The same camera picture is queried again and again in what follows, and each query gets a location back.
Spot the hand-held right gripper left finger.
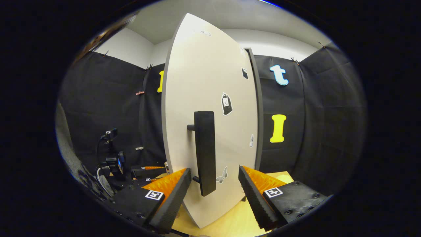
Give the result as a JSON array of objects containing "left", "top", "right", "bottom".
[{"left": 112, "top": 167, "right": 192, "bottom": 233}]

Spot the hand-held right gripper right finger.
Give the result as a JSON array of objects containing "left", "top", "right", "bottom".
[{"left": 238, "top": 166, "right": 332, "bottom": 231}]

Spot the black door handle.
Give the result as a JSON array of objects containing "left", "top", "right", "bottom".
[{"left": 187, "top": 111, "right": 216, "bottom": 197}]

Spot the beige cabinet door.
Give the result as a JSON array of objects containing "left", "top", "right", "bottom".
[{"left": 161, "top": 13, "right": 259, "bottom": 228}]

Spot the white cable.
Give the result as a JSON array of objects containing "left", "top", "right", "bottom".
[{"left": 96, "top": 167, "right": 114, "bottom": 196}]

